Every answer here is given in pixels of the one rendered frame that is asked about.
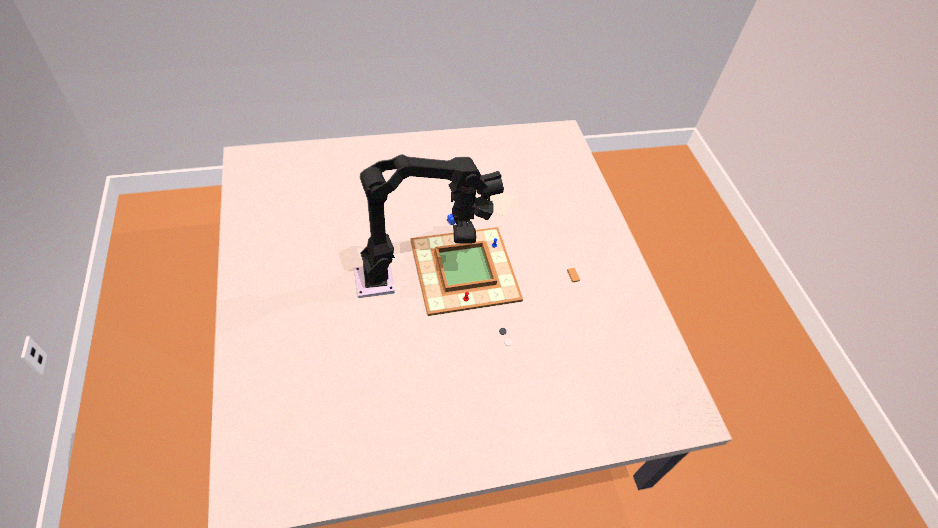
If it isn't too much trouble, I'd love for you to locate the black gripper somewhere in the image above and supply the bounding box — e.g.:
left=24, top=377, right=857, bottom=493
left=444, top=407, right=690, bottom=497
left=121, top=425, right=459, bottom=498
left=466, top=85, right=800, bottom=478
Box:
left=451, top=192, right=477, bottom=243

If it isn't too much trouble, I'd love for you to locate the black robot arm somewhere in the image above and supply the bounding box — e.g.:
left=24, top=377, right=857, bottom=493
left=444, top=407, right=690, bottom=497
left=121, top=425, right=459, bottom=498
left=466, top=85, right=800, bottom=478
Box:
left=359, top=154, right=504, bottom=288

